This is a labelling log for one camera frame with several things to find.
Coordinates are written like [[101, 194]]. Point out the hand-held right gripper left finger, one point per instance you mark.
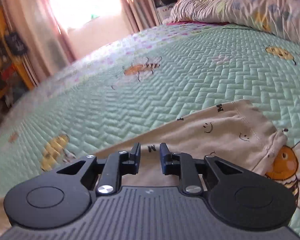
[[137, 158]]

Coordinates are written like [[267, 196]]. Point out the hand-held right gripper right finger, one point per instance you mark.
[[162, 160]]

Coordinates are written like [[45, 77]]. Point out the beige smiley print pants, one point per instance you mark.
[[227, 135]]

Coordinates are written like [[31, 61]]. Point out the green quilted bee bedspread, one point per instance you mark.
[[140, 92]]

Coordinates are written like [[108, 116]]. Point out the pink curtain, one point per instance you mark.
[[137, 5], [32, 30]]

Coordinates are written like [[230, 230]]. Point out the window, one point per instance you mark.
[[90, 10]]

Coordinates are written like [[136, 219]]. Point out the wooden bookshelf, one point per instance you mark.
[[0, 80]]

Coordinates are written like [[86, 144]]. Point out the black hanging bag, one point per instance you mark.
[[14, 43]]

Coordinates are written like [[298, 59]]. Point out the floral pillow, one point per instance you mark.
[[240, 7]]

